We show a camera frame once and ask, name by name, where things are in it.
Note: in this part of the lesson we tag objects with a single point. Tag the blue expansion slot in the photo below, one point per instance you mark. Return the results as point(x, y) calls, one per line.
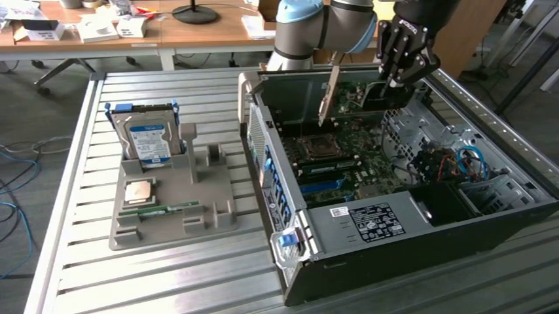
point(320, 186)

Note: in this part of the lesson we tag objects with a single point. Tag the copper-topped CPU chip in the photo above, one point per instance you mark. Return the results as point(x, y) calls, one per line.
point(137, 193)

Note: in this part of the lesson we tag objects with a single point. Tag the wooden cabinet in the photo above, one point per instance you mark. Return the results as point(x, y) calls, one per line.
point(467, 42)

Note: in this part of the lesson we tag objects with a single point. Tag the hard disk in blue caddy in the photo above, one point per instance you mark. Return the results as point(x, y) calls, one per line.
point(148, 140)

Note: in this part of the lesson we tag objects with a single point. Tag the open black PC case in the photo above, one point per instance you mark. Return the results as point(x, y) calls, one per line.
point(392, 261)

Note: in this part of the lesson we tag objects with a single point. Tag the wooden desk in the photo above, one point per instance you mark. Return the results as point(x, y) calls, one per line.
point(196, 36)

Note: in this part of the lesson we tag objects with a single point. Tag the grey power supply unit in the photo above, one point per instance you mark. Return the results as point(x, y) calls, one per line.
point(349, 225)

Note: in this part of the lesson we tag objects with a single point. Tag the black round lamp base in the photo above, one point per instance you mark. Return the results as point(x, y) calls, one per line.
point(193, 15)

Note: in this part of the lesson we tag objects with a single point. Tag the white paper booklet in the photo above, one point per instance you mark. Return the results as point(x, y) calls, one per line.
point(257, 27)

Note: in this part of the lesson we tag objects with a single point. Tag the silver disk bay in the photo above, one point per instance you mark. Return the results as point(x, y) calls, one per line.
point(497, 196)

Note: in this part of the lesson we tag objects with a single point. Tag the blue case latch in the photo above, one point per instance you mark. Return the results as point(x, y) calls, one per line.
point(288, 239)

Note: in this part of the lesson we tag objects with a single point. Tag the CPU socket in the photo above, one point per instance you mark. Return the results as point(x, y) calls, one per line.
point(321, 145)

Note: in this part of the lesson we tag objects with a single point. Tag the green motherboard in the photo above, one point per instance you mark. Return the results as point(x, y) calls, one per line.
point(371, 163)

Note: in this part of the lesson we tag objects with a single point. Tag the installed RAM stick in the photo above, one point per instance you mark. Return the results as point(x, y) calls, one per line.
point(330, 167)

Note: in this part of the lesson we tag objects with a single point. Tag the graphics card with metal bracket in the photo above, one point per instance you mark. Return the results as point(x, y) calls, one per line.
point(349, 96)

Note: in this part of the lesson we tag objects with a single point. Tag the grey cup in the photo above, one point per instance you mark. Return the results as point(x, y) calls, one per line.
point(69, 4)

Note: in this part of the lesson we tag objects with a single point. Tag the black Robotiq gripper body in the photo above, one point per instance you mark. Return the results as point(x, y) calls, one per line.
point(427, 16)

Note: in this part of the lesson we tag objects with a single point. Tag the grey plastic parts rack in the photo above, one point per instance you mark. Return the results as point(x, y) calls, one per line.
point(174, 193)

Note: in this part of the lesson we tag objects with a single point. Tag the green RAM stick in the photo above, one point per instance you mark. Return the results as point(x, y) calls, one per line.
point(157, 210)

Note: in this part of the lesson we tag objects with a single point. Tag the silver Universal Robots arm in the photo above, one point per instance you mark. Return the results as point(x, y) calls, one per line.
point(301, 32)

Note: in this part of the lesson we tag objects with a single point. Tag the white box with black lid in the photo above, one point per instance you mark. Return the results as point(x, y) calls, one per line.
point(45, 31)

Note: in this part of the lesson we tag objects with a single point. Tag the white box with round insert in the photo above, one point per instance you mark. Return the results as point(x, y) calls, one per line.
point(97, 31)

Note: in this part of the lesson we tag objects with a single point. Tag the small white labelled box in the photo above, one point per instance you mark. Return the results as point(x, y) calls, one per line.
point(130, 27)

